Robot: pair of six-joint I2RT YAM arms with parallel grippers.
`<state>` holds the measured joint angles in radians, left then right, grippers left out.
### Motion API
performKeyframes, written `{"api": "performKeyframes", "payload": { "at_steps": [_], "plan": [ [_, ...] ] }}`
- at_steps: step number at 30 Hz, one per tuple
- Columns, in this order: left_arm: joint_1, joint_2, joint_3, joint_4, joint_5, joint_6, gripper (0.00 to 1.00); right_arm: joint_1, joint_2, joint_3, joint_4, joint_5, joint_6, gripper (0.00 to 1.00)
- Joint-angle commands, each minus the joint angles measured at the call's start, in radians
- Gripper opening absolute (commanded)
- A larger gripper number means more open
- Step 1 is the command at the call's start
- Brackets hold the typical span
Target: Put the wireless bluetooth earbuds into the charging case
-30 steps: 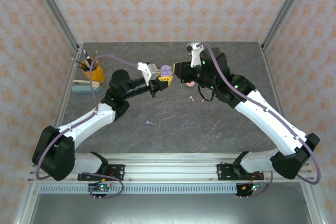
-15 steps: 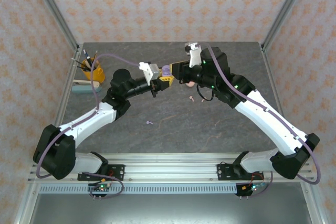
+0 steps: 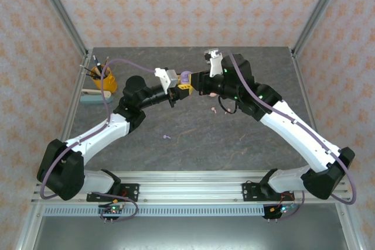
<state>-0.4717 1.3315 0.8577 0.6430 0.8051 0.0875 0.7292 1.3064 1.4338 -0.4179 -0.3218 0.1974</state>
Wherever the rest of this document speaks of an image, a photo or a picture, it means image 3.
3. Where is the purple round earbud charging case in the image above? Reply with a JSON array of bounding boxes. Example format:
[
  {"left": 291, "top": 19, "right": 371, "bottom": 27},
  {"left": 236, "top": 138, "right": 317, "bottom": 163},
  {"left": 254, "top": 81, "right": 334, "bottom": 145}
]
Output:
[{"left": 178, "top": 70, "right": 192, "bottom": 86}]

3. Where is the yellow metal pen cup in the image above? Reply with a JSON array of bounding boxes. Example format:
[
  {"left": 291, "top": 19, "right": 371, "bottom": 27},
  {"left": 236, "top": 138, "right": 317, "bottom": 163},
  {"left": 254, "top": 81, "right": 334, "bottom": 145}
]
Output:
[{"left": 90, "top": 64, "right": 118, "bottom": 91}]

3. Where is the teal and beige eraser block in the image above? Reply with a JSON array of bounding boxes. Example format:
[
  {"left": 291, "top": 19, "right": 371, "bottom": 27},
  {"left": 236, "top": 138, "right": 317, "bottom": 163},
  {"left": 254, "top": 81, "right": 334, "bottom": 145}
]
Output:
[{"left": 80, "top": 88, "right": 114, "bottom": 105}]

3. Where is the blue white capped pen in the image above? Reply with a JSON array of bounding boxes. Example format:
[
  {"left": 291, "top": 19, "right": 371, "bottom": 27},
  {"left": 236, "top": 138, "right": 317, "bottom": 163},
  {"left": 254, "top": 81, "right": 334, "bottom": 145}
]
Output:
[{"left": 92, "top": 54, "right": 104, "bottom": 78}]

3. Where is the small control circuit board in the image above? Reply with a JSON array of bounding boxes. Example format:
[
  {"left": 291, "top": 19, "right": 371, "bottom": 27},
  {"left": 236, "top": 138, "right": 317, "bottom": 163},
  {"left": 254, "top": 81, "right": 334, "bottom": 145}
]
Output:
[
  {"left": 98, "top": 198, "right": 127, "bottom": 215},
  {"left": 269, "top": 202, "right": 297, "bottom": 218}
]

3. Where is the grey metal shelf panel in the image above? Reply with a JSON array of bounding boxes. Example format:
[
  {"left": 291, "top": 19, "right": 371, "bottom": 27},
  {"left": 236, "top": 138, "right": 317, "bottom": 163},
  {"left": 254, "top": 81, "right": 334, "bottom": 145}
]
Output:
[{"left": 32, "top": 214, "right": 352, "bottom": 250}]

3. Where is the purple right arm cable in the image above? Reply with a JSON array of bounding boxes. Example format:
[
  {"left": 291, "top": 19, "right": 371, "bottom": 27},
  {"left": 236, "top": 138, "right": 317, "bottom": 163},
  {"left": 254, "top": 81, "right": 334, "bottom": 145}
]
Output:
[{"left": 227, "top": 52, "right": 357, "bottom": 222}]

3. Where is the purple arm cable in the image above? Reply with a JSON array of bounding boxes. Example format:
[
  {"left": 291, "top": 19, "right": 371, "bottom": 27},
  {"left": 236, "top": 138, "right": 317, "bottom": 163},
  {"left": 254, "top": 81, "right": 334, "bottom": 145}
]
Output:
[
  {"left": 39, "top": 58, "right": 158, "bottom": 224},
  {"left": 227, "top": 52, "right": 357, "bottom": 222}
]

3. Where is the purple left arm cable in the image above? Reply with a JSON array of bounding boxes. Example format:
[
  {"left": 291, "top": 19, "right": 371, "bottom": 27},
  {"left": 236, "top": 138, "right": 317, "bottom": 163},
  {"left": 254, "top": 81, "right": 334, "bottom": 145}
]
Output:
[{"left": 39, "top": 58, "right": 158, "bottom": 224}]

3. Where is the aluminium table side rail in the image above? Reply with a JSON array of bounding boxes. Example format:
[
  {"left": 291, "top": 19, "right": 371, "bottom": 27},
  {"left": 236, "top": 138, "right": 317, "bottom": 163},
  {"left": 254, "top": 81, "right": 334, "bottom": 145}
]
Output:
[
  {"left": 46, "top": 52, "right": 90, "bottom": 182},
  {"left": 291, "top": 50, "right": 335, "bottom": 180}
]

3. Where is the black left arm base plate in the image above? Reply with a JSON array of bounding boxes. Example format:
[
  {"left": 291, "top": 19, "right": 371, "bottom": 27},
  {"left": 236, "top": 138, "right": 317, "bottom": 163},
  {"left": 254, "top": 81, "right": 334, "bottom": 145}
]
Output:
[{"left": 86, "top": 183, "right": 140, "bottom": 203}]

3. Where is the aluminium rail beam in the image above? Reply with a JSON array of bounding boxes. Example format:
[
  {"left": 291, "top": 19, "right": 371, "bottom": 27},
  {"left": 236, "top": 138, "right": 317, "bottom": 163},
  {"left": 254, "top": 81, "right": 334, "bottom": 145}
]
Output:
[{"left": 31, "top": 170, "right": 352, "bottom": 204}]

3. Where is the aluminium frame post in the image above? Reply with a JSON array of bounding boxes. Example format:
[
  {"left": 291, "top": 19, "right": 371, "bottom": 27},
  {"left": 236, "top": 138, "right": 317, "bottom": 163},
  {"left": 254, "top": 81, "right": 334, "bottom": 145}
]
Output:
[
  {"left": 291, "top": 0, "right": 351, "bottom": 57},
  {"left": 30, "top": 0, "right": 90, "bottom": 57}
]

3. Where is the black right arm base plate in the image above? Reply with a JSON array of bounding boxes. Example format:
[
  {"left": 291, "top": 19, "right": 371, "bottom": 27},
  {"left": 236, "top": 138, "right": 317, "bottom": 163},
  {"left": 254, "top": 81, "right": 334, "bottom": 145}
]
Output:
[{"left": 241, "top": 182, "right": 294, "bottom": 203}]

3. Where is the slotted grey cable duct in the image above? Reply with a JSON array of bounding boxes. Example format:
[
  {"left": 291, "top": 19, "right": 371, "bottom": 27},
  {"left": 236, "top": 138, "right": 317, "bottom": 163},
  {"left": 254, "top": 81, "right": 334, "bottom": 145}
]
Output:
[{"left": 43, "top": 206, "right": 266, "bottom": 217}]

